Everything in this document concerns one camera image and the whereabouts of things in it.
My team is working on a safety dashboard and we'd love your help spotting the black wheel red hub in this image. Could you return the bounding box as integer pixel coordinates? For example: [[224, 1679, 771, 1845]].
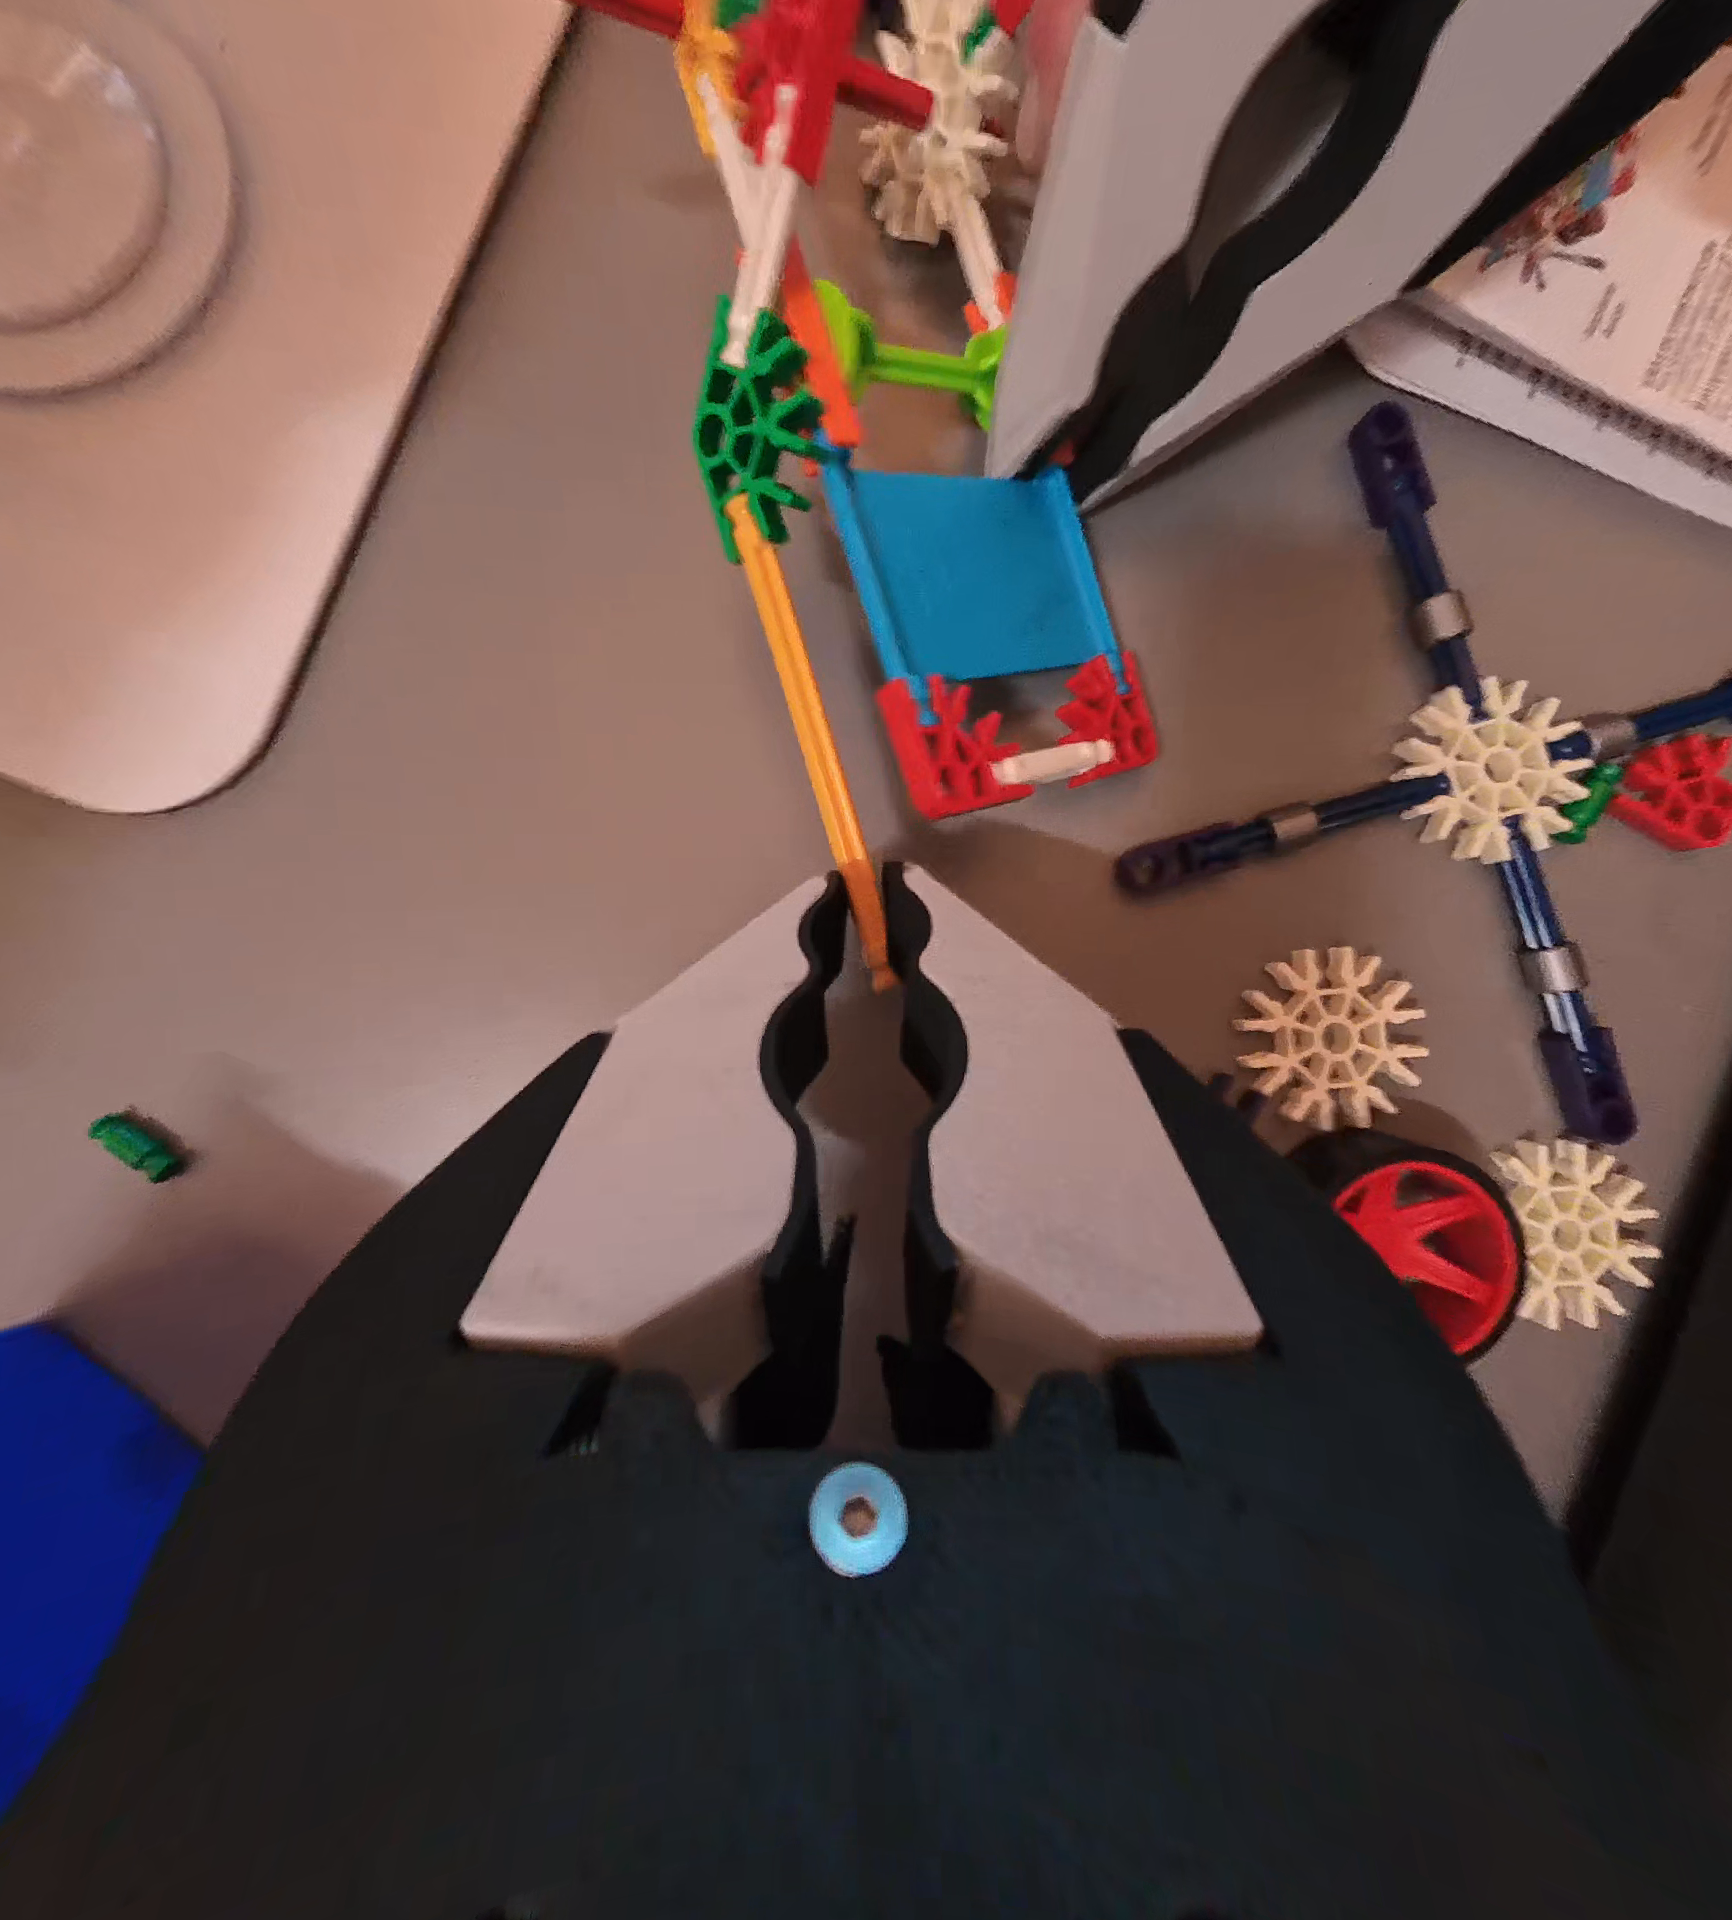
[[1285, 1123, 1527, 1368]]

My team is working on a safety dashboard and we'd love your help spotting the clear suction dome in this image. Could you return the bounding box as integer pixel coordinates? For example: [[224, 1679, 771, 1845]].
[[0, 21, 169, 331]]

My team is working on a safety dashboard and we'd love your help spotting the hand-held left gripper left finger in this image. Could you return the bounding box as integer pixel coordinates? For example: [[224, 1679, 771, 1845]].
[[453, 869, 859, 1449]]

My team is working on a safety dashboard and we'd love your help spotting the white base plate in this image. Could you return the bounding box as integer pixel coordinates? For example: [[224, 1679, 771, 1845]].
[[0, 0, 576, 819]]

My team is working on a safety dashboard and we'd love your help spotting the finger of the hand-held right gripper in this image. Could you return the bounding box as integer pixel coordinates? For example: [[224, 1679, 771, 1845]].
[[987, 0, 1314, 481], [1087, 0, 1658, 507]]

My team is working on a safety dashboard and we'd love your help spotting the white mount bracket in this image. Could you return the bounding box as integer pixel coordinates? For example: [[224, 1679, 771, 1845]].
[[0, 0, 241, 400]]

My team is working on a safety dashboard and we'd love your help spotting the blue rod cross assembly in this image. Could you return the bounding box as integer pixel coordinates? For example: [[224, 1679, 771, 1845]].
[[1111, 401, 1732, 1145]]

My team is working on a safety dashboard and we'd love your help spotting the small green clip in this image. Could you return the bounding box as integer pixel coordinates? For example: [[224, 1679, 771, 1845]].
[[88, 1109, 190, 1187]]

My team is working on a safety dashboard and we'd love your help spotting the white snowflake connector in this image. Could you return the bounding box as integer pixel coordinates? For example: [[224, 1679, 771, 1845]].
[[1232, 943, 1430, 1129], [1487, 1136, 1664, 1333]]

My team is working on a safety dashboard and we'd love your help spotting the colourful toy construction model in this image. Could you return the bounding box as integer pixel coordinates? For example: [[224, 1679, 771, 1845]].
[[565, 0, 1159, 991]]

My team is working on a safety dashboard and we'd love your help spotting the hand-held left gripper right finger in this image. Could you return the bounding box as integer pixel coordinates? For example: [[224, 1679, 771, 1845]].
[[877, 862, 1268, 1449]]

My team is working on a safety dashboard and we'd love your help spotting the instruction booklet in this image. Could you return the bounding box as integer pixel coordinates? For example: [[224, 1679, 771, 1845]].
[[1346, 0, 1732, 564]]

